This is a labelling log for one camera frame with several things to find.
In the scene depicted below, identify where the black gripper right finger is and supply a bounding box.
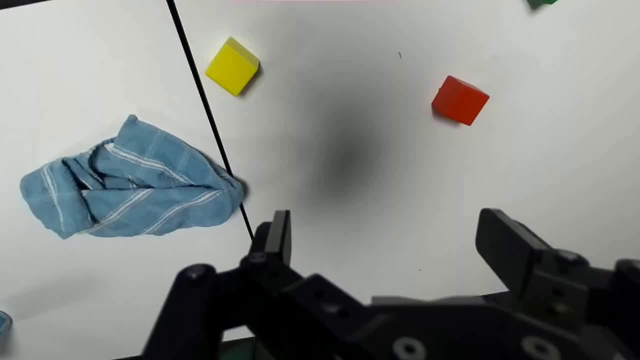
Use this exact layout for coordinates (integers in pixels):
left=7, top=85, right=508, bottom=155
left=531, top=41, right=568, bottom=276
left=473, top=205, right=640, bottom=360

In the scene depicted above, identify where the blue striped towel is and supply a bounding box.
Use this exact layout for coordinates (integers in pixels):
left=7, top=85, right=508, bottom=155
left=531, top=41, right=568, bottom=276
left=18, top=113, right=248, bottom=240

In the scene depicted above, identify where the orange cube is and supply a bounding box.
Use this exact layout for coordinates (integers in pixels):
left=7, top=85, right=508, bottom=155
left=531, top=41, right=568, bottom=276
left=430, top=74, right=492, bottom=128

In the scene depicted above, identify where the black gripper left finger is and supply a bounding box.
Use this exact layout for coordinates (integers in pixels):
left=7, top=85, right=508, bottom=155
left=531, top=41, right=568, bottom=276
left=142, top=207, right=376, bottom=360

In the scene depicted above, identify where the yellow cube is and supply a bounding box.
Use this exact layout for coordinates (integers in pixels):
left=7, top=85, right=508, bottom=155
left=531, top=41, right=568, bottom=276
left=203, top=36, right=262, bottom=97

